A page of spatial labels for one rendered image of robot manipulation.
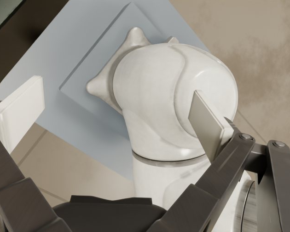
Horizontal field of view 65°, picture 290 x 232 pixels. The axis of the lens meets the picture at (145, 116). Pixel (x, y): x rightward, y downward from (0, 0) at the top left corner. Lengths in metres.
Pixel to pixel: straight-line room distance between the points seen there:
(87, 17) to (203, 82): 0.35
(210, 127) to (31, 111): 0.13
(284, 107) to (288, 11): 0.78
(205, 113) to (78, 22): 0.44
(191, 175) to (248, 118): 1.66
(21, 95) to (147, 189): 0.29
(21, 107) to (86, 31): 0.42
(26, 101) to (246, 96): 1.85
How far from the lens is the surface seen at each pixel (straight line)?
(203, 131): 0.18
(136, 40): 0.53
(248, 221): 0.39
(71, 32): 0.57
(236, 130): 0.17
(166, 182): 0.39
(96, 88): 0.51
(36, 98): 0.20
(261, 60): 2.02
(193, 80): 0.30
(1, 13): 0.79
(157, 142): 0.35
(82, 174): 1.48
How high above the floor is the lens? 1.31
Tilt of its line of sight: 63 degrees down
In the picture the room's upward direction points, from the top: 119 degrees clockwise
